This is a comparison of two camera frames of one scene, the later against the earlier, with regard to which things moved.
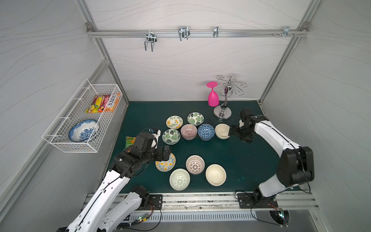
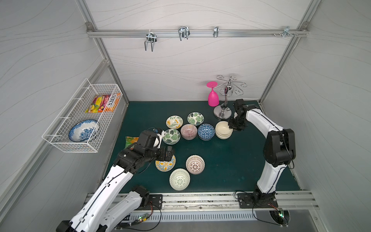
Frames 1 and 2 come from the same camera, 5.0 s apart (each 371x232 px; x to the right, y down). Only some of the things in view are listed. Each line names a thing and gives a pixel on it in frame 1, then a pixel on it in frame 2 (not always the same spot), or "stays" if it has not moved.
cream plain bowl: (216, 175) → (222, 128)
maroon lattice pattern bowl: (194, 164) stays
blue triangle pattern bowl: (206, 132) stays
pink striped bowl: (189, 131) stays
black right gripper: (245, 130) → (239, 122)
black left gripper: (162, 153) stays
